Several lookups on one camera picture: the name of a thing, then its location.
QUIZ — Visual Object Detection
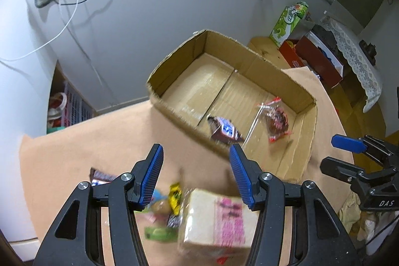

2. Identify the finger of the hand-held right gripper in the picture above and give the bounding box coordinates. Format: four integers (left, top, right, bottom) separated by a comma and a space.
331, 134, 399, 172
320, 156, 396, 192

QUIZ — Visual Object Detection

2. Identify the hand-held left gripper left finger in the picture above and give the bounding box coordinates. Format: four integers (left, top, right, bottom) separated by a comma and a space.
37, 144, 164, 266

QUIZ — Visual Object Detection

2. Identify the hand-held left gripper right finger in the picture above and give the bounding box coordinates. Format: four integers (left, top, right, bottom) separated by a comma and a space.
229, 143, 364, 266

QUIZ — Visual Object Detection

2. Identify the yellow candy packet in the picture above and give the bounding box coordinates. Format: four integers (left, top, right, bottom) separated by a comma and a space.
168, 182, 183, 217

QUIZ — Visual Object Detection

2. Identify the green pink snack packet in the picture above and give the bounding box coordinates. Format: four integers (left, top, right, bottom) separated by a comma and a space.
143, 189, 178, 243

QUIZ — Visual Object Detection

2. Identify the dark printed snack packet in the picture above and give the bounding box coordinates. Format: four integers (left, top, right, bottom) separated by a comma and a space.
167, 213, 183, 228

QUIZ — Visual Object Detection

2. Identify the brown chocolate bar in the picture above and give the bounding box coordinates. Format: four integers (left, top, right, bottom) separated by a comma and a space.
90, 168, 117, 188
206, 116, 244, 143

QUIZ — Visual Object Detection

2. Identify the sliced bread packet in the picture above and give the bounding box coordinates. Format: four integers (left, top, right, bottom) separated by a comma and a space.
178, 188, 261, 260

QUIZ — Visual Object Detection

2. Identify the cardboard box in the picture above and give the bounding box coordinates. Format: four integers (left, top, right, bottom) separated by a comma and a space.
146, 30, 318, 185

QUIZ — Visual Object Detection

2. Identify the pale crumpled cloth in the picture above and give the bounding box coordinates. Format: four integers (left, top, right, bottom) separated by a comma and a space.
339, 191, 399, 256

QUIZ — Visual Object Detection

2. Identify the red clear snack packet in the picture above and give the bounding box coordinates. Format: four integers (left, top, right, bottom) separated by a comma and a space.
256, 97, 295, 143

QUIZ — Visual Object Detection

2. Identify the beige table mat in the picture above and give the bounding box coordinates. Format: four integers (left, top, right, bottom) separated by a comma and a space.
19, 67, 354, 266

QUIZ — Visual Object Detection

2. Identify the open red box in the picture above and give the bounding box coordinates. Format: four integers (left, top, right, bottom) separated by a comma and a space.
279, 31, 345, 89

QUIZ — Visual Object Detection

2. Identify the white lace cloth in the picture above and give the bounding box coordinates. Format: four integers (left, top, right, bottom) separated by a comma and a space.
321, 17, 382, 113

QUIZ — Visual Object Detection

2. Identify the pink plastic basket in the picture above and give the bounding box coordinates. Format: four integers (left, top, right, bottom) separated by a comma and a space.
61, 81, 96, 128

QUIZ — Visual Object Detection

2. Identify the red white jar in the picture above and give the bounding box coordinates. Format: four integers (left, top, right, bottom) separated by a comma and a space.
48, 93, 67, 120

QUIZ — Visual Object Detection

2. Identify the green carton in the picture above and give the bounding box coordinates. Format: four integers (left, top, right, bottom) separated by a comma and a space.
270, 1, 309, 47

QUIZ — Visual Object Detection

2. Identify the white cable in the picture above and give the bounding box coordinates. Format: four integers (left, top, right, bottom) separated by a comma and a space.
0, 0, 80, 62

